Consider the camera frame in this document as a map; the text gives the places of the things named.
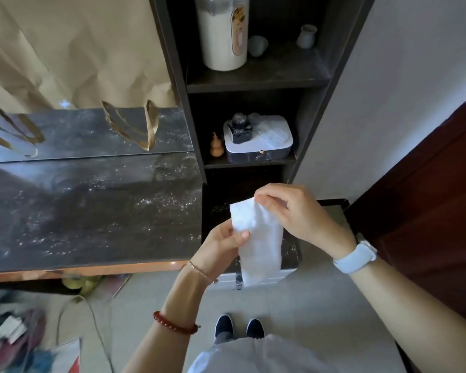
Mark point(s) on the person's left hand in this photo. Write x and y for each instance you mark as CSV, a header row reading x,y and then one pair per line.
x,y
213,252

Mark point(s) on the person's right hand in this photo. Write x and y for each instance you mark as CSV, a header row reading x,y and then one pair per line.
x,y
306,217

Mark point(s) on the person's right thumb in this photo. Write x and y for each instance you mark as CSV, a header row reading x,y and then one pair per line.
x,y
273,203

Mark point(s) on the person's left thumb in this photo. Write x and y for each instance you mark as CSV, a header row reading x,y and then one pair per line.
x,y
240,237

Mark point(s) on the white wet wipe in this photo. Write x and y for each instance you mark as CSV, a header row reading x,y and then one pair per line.
x,y
258,244

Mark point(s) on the person's left forearm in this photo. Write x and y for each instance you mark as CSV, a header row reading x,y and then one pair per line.
x,y
171,326

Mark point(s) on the person's right forearm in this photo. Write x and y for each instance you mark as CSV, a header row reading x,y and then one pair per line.
x,y
407,318

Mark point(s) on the silver metal case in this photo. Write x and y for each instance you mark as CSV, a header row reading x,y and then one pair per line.
x,y
291,260

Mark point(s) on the white storage box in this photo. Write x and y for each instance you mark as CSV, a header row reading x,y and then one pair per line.
x,y
272,139

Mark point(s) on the black ink bottle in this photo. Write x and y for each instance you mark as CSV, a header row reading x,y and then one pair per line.
x,y
240,130

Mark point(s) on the small brown gourd ornament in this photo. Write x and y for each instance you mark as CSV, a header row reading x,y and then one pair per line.
x,y
216,145

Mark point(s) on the dark blue left shoe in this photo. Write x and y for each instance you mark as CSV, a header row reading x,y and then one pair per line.
x,y
223,326

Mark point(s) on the dark blue shoe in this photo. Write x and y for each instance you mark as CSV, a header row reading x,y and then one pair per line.
x,y
255,328
223,326

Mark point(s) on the dark blue right shoe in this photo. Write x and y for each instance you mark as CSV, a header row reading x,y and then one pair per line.
x,y
255,328

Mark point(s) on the white smartwatch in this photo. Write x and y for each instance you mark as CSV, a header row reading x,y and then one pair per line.
x,y
355,258

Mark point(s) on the white shirt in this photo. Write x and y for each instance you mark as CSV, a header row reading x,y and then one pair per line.
x,y
256,357

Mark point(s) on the dark wooden shelf unit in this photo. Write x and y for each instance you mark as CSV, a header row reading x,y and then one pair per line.
x,y
264,77

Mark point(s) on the dark red wooden door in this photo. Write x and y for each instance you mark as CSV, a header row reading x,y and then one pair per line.
x,y
431,213

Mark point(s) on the small grey cup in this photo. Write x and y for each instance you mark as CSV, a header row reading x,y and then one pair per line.
x,y
257,46

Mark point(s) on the yellow green tape roll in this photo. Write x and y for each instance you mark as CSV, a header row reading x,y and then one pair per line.
x,y
79,284

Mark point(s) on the small grey vase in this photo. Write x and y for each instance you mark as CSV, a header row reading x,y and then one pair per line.
x,y
306,36

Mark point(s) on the tall white canister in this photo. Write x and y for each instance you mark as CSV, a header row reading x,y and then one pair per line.
x,y
223,38

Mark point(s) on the white and red paper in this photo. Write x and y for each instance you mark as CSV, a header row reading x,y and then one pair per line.
x,y
68,357

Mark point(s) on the pile of colourful clutter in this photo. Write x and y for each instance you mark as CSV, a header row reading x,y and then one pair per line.
x,y
11,334

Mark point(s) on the brown kraft paper sheet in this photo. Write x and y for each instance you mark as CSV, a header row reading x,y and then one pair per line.
x,y
73,50

